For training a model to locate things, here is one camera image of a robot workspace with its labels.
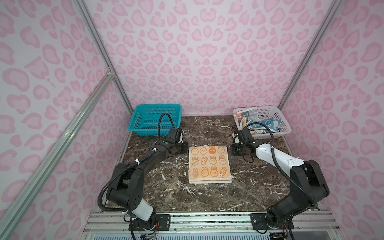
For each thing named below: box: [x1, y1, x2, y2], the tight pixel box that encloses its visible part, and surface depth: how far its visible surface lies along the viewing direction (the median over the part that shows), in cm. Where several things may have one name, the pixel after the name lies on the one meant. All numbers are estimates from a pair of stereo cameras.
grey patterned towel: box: [236, 109, 259, 127], surface depth 114 cm
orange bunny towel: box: [188, 146, 232, 184], surface depth 94 cm
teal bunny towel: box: [248, 118, 282, 133], surface depth 105 cm
